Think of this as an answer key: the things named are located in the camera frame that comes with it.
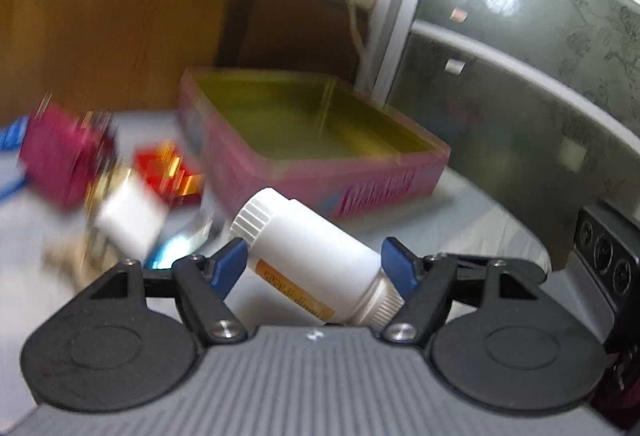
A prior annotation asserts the white plastic pill bottle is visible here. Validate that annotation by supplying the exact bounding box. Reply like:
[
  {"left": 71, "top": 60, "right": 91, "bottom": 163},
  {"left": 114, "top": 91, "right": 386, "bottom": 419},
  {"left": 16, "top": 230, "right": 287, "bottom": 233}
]
[{"left": 229, "top": 187, "right": 405, "bottom": 328}]

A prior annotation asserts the red box with gold print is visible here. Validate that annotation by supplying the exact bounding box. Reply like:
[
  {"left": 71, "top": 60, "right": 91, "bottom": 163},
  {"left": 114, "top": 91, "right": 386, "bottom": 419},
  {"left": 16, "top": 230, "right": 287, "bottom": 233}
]
[{"left": 135, "top": 142, "right": 205, "bottom": 209}]

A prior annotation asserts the shiny foil packet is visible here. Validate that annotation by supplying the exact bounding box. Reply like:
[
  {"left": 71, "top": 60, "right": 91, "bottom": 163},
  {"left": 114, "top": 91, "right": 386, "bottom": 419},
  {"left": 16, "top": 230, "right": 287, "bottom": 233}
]
[{"left": 144, "top": 211, "right": 227, "bottom": 268}]

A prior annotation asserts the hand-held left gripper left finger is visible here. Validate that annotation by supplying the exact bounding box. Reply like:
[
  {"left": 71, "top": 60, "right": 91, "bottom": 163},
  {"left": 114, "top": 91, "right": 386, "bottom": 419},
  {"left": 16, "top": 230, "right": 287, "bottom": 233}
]
[{"left": 85, "top": 239, "right": 248, "bottom": 346}]

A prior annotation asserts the white box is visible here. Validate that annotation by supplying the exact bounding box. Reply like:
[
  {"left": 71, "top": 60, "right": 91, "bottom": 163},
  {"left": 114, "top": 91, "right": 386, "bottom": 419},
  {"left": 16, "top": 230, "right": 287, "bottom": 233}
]
[{"left": 94, "top": 169, "right": 168, "bottom": 257}]

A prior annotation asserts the frosted glass sliding door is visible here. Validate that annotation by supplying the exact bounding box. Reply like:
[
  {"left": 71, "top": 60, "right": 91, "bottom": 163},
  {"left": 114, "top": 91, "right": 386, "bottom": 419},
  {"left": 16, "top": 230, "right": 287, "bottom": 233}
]
[{"left": 369, "top": 0, "right": 640, "bottom": 267}]

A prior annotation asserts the brown cushion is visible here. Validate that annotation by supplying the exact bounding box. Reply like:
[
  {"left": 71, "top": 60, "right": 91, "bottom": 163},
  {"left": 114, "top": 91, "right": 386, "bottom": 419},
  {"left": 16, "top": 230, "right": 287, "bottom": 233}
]
[{"left": 215, "top": 0, "right": 371, "bottom": 90}]

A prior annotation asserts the magenta box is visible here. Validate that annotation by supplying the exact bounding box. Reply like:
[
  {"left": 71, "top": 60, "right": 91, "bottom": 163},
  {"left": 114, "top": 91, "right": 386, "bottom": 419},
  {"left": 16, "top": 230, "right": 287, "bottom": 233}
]
[{"left": 19, "top": 99, "right": 118, "bottom": 212}]

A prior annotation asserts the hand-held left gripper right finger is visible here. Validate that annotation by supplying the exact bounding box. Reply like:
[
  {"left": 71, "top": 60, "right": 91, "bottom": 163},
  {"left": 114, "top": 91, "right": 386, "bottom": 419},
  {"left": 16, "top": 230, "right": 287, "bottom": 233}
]
[{"left": 381, "top": 237, "right": 551, "bottom": 347}]

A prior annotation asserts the pink tin box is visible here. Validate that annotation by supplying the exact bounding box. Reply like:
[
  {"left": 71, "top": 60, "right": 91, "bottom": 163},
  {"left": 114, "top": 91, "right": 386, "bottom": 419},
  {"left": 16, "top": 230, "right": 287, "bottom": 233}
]
[{"left": 179, "top": 66, "right": 451, "bottom": 221}]

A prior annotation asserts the wooden headboard panel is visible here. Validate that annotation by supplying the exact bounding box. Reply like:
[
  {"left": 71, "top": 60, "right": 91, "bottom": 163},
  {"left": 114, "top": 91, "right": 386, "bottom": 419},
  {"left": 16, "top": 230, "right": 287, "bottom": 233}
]
[{"left": 0, "top": 0, "right": 287, "bottom": 123}]

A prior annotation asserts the blue striped bed sheet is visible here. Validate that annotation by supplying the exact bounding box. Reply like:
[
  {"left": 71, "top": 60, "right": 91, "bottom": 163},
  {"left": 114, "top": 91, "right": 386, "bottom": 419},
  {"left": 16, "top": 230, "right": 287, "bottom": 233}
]
[{"left": 0, "top": 109, "right": 552, "bottom": 332}]

